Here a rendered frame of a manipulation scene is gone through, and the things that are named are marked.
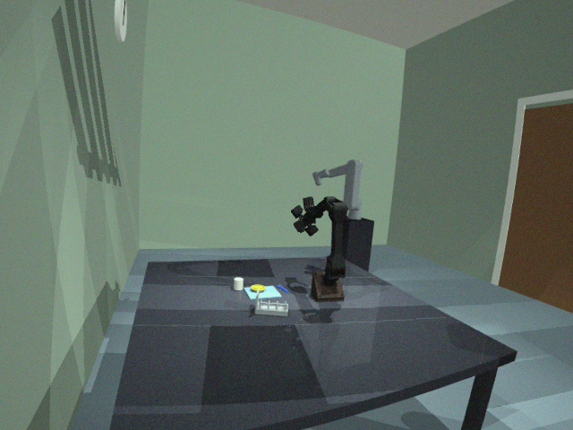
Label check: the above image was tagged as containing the white cylinder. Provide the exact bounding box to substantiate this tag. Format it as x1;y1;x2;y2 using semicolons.
234;277;244;290

